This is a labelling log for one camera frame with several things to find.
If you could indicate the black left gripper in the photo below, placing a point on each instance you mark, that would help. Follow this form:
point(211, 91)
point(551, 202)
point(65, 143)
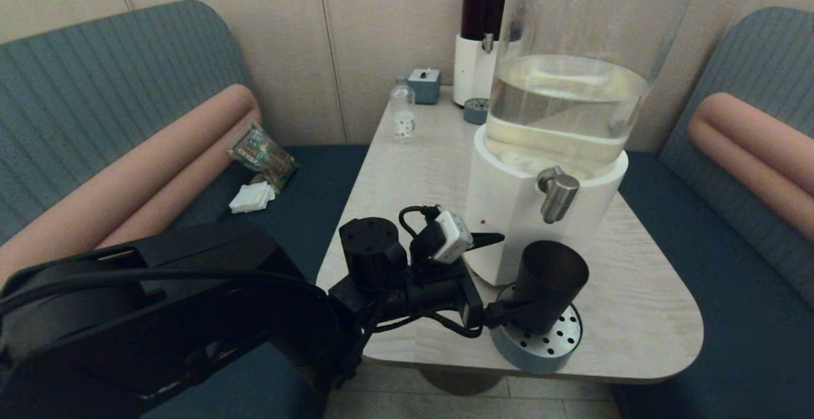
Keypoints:
point(439, 292)

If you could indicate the black tapered cup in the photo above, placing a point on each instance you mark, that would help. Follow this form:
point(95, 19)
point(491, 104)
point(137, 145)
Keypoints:
point(550, 279)

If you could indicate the metal dispenser tap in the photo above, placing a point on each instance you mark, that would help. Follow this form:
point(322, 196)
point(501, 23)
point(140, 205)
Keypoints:
point(558, 193)

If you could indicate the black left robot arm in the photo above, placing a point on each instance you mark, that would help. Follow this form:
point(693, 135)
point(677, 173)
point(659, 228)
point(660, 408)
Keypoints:
point(191, 317)

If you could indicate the large round perforated drip tray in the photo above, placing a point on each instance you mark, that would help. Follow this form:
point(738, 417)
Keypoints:
point(540, 346)

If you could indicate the small round drip tray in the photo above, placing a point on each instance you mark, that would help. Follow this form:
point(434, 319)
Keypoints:
point(475, 112)

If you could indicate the small clear plastic bottle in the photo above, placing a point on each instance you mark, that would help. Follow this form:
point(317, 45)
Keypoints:
point(403, 120)

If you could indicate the large clear water dispenser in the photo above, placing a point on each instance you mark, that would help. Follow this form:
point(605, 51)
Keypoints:
point(572, 88)

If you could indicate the blue-grey square box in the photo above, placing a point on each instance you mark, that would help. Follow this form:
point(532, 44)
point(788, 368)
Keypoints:
point(424, 85)

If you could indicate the white napkin stack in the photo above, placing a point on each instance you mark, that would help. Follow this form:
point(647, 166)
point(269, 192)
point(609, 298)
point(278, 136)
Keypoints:
point(251, 198)

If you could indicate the dark drink dispenser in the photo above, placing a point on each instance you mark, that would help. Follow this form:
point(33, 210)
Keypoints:
point(480, 18)

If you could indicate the teal bench with wooden base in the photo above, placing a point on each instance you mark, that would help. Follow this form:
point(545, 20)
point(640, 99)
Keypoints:
point(750, 317)
point(127, 56)

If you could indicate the green snack packet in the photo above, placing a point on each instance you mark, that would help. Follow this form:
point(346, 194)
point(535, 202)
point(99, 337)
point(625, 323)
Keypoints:
point(261, 149)

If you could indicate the pink bolster cushion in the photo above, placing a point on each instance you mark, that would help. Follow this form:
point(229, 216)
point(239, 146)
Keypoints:
point(127, 171)
point(750, 145)

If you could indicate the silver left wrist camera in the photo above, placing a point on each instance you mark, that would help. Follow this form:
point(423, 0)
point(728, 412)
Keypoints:
point(453, 236)

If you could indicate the gold table pedestal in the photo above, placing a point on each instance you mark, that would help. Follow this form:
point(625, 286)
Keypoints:
point(461, 381)

